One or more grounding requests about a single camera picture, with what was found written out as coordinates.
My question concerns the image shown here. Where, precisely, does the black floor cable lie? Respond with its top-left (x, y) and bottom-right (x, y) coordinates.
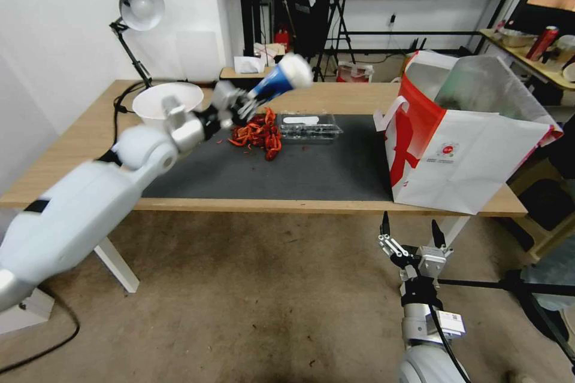
top-left (0, 296), bottom-right (81, 376)

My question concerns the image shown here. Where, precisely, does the white and red delivery bag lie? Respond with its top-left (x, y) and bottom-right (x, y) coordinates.
top-left (372, 49), bottom-right (564, 216)

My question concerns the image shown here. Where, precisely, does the white paper bowl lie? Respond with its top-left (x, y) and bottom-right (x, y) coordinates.
top-left (131, 83), bottom-right (204, 132)

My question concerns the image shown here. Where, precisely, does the black lamp cable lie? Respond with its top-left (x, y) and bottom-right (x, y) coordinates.
top-left (111, 81), bottom-right (150, 151)

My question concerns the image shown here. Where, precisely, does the wooden table with white legs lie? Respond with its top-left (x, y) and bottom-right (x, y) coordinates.
top-left (0, 79), bottom-right (529, 294)

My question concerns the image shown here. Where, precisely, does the black camera tripod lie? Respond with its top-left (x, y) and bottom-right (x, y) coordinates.
top-left (437, 266), bottom-right (575, 371)

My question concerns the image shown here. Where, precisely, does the white floor box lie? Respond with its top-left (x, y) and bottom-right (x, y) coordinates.
top-left (0, 285), bottom-right (56, 335)

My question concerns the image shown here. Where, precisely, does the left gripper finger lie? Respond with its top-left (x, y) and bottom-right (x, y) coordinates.
top-left (231, 100), bottom-right (264, 124)
top-left (242, 86), bottom-right (276, 108)

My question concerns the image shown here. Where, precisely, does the red fire extinguisher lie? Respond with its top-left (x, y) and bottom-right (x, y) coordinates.
top-left (274, 25), bottom-right (291, 54)

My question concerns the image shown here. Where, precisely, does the black table mat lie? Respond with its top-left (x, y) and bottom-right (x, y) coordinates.
top-left (142, 113), bottom-right (399, 201)

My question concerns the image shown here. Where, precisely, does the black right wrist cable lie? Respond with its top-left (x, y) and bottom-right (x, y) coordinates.
top-left (425, 283), bottom-right (471, 383)

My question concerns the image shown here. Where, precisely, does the foil food container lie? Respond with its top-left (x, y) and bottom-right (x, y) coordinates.
top-left (497, 28), bottom-right (538, 48)

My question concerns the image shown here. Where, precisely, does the black light stand tripod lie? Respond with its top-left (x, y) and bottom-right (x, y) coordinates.
top-left (311, 0), bottom-right (359, 83)

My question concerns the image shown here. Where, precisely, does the black and silver desk lamp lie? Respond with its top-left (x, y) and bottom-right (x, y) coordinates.
top-left (109, 0), bottom-right (166, 89)

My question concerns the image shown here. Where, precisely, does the clear plastic takeout box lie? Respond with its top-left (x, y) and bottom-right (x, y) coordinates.
top-left (274, 112), bottom-right (345, 145)

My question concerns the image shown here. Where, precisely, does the red and white plastic bag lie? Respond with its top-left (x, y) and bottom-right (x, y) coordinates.
top-left (336, 60), bottom-right (375, 84)

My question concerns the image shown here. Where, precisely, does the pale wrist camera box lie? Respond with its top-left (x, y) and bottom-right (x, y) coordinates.
top-left (211, 82), bottom-right (247, 121)
top-left (419, 245), bottom-right (446, 279)

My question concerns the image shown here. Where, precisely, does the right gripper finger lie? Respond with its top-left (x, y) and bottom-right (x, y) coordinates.
top-left (377, 211), bottom-right (406, 259)
top-left (429, 219), bottom-right (455, 259)

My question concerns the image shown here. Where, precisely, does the pale wooden side table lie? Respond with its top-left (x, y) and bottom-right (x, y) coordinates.
top-left (477, 28), bottom-right (575, 89)

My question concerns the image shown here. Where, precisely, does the blue and white paper cup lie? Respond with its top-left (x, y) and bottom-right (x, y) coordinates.
top-left (249, 52), bottom-right (313, 102)

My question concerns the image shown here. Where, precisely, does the red drink can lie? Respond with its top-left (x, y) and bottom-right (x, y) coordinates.
top-left (526, 25), bottom-right (561, 62)

